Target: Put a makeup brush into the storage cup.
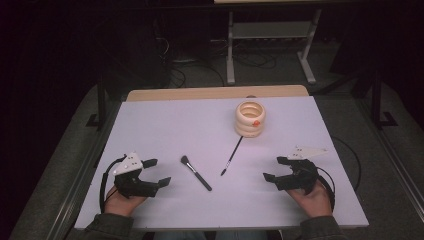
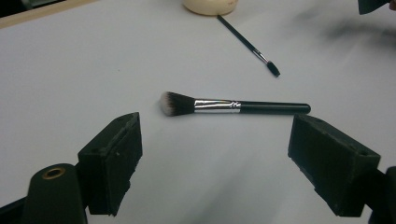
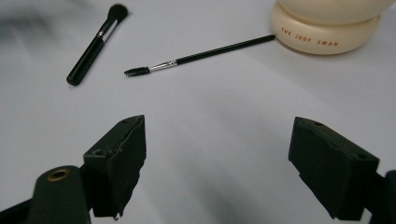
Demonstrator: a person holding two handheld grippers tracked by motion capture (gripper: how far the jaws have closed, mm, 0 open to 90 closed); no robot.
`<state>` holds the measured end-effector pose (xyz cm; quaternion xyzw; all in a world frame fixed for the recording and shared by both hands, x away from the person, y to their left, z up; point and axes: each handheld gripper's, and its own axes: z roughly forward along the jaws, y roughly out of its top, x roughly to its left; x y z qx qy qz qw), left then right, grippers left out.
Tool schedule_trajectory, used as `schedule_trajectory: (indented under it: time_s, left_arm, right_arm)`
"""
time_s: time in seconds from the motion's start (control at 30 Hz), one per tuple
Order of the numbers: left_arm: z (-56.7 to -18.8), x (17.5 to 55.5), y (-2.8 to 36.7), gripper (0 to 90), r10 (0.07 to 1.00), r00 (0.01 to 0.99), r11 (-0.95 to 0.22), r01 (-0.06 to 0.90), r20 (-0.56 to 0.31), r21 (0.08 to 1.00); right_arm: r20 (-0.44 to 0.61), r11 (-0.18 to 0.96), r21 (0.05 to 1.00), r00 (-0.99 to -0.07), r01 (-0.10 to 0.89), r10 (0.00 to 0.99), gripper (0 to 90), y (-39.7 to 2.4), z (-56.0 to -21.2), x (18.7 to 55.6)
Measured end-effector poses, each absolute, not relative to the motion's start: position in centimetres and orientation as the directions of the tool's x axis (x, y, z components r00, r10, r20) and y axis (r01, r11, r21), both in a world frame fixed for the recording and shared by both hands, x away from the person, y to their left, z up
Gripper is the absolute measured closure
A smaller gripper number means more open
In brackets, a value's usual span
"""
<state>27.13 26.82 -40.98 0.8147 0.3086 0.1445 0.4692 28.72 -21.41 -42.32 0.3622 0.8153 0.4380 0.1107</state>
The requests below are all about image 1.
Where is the thin black makeup brush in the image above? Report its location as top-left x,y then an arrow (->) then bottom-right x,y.
220,134 -> 244,177

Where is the cream ribbed cup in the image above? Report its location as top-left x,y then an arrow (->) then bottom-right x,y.
234,99 -> 267,139

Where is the black frame post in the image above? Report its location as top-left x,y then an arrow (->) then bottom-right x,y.
370,68 -> 399,130
85,71 -> 108,130

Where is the white metal stand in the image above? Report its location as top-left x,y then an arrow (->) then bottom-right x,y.
225,9 -> 323,86

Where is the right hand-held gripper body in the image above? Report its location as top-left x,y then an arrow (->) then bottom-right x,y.
281,144 -> 329,196

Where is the hand-held gripper cable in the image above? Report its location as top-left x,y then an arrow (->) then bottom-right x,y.
316,165 -> 336,212
98,154 -> 128,214

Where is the black floor cable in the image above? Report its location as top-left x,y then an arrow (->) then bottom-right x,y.
233,49 -> 278,70
168,59 -> 226,88

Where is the thin black cable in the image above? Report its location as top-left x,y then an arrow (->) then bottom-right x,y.
331,135 -> 363,193

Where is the light wooden table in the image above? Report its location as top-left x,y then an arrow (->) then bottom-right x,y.
125,84 -> 310,103

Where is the person's left hand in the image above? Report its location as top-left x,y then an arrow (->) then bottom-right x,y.
104,184 -> 148,218

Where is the left hand-held gripper cable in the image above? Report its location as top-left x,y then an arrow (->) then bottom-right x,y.
98,154 -> 128,214

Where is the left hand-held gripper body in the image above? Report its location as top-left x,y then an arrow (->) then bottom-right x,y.
112,152 -> 161,200

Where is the right hand-held gripper cable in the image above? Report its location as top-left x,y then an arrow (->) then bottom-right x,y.
316,165 -> 336,212

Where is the aluminium frame rail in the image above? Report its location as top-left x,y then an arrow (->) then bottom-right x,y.
49,99 -> 123,240
354,98 -> 424,214

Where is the person's right hand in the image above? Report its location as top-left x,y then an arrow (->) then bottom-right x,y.
286,181 -> 333,218

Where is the white board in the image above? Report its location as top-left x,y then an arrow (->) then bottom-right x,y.
73,95 -> 370,231

